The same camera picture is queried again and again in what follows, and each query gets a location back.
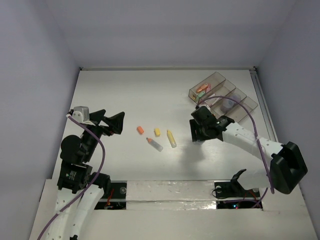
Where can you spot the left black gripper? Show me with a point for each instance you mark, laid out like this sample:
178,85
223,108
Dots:
100,125

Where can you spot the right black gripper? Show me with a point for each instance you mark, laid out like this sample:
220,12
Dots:
196,133

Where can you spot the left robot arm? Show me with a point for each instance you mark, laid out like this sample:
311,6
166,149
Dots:
79,187

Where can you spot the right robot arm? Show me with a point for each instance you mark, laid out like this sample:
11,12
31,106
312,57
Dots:
284,166

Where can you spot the orange highlighter cap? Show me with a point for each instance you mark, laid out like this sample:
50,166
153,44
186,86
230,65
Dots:
140,130

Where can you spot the yellow highlighter pen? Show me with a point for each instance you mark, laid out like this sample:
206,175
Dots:
171,139

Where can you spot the yellow highlighter cap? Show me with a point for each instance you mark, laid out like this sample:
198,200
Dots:
157,132

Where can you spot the orange tip clear highlighter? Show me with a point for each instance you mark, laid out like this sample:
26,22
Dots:
154,144

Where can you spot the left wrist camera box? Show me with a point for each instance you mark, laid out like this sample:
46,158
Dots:
81,114

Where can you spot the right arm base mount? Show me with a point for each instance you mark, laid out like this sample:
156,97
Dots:
231,195

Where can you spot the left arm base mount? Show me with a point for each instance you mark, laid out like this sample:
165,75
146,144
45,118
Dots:
115,198

